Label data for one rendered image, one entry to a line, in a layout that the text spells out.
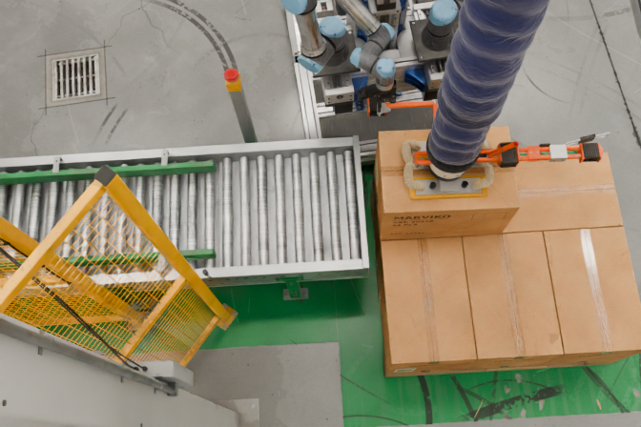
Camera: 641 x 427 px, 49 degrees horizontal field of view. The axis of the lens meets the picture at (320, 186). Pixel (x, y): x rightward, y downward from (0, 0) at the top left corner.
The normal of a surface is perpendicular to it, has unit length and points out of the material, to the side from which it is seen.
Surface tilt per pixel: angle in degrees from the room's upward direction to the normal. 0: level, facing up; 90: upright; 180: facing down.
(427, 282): 0
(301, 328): 0
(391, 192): 0
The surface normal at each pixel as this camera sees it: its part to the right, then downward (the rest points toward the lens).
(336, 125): -0.04, -0.36
